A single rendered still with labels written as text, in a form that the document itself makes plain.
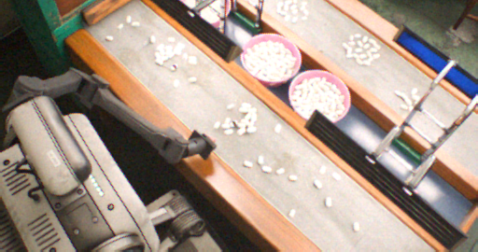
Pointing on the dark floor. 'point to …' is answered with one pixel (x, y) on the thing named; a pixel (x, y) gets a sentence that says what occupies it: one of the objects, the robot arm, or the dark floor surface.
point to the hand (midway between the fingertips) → (214, 140)
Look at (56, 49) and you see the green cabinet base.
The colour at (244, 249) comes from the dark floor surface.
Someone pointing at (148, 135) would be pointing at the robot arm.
